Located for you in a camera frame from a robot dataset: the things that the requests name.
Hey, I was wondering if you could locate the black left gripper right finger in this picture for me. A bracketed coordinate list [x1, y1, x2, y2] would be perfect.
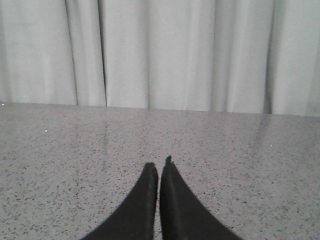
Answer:
[159, 156, 240, 240]

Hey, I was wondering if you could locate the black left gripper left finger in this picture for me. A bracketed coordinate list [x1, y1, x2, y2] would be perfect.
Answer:
[83, 162, 158, 240]

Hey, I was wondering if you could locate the grey curtain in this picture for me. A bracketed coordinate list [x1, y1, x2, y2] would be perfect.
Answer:
[0, 0, 320, 117]

